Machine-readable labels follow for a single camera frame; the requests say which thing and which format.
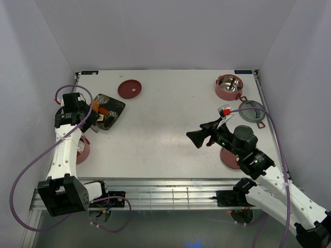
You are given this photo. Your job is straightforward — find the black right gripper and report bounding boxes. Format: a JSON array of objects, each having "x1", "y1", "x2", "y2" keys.
[{"x1": 186, "y1": 117, "x2": 243, "y2": 158}]

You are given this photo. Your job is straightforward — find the white orange tofu cube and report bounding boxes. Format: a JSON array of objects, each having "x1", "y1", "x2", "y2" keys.
[{"x1": 97, "y1": 114, "x2": 104, "y2": 122}]

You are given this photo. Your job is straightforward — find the red carrot food piece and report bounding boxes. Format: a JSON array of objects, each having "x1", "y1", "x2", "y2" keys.
[{"x1": 98, "y1": 107, "x2": 109, "y2": 115}]

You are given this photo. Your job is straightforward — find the pink lunch bowl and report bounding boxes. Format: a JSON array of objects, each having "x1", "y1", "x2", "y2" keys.
[
  {"x1": 76, "y1": 136, "x2": 91, "y2": 165},
  {"x1": 215, "y1": 74, "x2": 244, "y2": 101}
]

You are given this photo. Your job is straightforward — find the dark red round lid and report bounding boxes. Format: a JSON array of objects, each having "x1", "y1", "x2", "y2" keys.
[{"x1": 117, "y1": 79, "x2": 142, "y2": 99}]

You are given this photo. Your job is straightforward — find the metal serving tongs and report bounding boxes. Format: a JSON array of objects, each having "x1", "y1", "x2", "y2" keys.
[{"x1": 91, "y1": 125, "x2": 100, "y2": 133}]

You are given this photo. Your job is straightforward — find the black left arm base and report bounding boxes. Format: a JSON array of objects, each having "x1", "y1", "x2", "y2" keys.
[{"x1": 89, "y1": 191, "x2": 126, "y2": 209}]

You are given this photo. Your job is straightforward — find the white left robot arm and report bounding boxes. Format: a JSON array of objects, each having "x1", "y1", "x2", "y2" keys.
[{"x1": 37, "y1": 92, "x2": 110, "y2": 216}]

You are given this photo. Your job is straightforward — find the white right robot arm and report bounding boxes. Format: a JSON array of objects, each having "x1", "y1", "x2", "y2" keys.
[{"x1": 186, "y1": 118, "x2": 330, "y2": 247}]

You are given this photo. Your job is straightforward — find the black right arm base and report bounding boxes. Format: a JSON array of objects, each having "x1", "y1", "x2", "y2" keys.
[{"x1": 214, "y1": 190, "x2": 247, "y2": 207}]

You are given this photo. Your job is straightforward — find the black floral rectangular plate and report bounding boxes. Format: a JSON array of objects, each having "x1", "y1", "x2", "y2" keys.
[{"x1": 93, "y1": 94, "x2": 126, "y2": 130}]

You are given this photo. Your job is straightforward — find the blue table label left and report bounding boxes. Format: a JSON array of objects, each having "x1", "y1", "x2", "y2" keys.
[{"x1": 81, "y1": 71, "x2": 99, "y2": 75}]

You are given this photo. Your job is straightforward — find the blue table label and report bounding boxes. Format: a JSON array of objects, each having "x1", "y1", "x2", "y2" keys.
[
  {"x1": 234, "y1": 70, "x2": 253, "y2": 74},
  {"x1": 81, "y1": 71, "x2": 99, "y2": 75}
]

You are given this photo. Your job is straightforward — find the blue table label right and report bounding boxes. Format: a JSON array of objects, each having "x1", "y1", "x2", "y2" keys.
[{"x1": 234, "y1": 70, "x2": 253, "y2": 74}]

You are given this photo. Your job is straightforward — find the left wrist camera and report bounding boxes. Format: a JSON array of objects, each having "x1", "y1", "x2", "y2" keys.
[{"x1": 78, "y1": 94, "x2": 86, "y2": 102}]

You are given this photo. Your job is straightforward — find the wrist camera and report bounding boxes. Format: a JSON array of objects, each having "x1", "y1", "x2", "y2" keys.
[
  {"x1": 217, "y1": 104, "x2": 234, "y2": 128},
  {"x1": 78, "y1": 94, "x2": 86, "y2": 102}
]

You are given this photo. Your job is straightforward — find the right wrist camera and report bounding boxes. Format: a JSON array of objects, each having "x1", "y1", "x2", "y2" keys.
[{"x1": 217, "y1": 104, "x2": 234, "y2": 128}]

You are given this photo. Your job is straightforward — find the aluminium front rail frame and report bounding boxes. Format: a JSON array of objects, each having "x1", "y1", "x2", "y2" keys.
[{"x1": 28, "y1": 177, "x2": 306, "y2": 211}]

